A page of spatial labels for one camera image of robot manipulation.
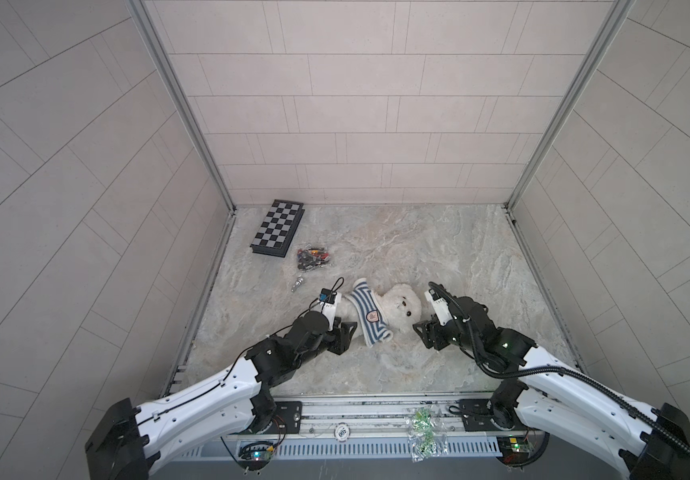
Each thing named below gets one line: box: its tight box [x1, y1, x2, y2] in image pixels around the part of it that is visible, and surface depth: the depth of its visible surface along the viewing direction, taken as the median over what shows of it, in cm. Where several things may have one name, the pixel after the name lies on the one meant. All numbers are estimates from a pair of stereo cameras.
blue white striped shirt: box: [346, 278, 394, 348], surface depth 82 cm
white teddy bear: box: [337, 283, 422, 336], surface depth 83 cm
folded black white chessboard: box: [250, 199, 305, 258], surface depth 107 cm
